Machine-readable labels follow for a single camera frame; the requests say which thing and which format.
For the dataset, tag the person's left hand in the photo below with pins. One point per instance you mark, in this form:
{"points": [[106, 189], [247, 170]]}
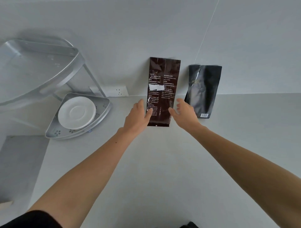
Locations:
{"points": [[136, 119]]}

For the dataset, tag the person's right hand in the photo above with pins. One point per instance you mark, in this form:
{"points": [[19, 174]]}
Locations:
{"points": [[187, 117]]}

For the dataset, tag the black coffee bag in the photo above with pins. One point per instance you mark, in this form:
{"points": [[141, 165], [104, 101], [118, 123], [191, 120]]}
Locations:
{"points": [[204, 87]]}

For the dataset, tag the brown coffee bag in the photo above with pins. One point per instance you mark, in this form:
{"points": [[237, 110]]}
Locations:
{"points": [[164, 77]]}

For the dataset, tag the silver metal corner shelf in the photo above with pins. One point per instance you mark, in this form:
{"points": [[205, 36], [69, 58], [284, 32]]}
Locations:
{"points": [[35, 65]]}

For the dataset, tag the person's right forearm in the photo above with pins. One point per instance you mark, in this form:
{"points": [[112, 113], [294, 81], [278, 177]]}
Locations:
{"points": [[247, 173]]}

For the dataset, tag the person's left forearm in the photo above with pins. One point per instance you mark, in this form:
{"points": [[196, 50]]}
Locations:
{"points": [[89, 178]]}

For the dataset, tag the person's black shirt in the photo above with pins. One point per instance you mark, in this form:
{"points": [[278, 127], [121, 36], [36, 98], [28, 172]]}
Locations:
{"points": [[30, 220]]}

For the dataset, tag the light wooden board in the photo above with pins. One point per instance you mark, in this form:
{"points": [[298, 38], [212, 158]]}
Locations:
{"points": [[5, 204]]}

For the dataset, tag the white wall socket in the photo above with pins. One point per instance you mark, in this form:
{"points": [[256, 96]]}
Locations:
{"points": [[94, 89], [118, 91]]}

